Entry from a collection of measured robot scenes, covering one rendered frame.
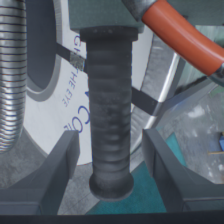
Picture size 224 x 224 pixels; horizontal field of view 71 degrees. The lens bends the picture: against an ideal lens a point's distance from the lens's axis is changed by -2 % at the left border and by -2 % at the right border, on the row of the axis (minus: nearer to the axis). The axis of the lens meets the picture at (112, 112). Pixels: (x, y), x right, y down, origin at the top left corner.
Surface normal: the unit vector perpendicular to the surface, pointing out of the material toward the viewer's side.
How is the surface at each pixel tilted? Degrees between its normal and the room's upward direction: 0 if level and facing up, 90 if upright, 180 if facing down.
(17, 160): 0
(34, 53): 5
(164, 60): 89
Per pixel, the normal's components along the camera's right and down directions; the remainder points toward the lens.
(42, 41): 0.72, 0.08
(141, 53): -0.68, 0.28
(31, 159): 0.64, -0.23
